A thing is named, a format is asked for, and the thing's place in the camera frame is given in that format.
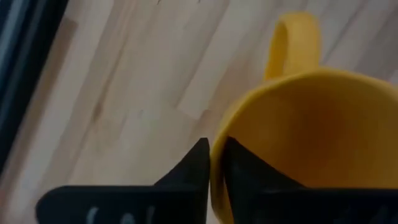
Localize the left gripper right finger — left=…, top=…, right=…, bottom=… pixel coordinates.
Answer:
left=220, top=136, right=398, bottom=224

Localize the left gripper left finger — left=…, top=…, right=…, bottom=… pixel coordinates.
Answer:
left=35, top=137, right=211, bottom=224

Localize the plain yellow mug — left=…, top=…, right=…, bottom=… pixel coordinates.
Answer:
left=210, top=11, right=398, bottom=224

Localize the black metal table frame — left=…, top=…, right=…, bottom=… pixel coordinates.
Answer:
left=0, top=0, right=70, bottom=175

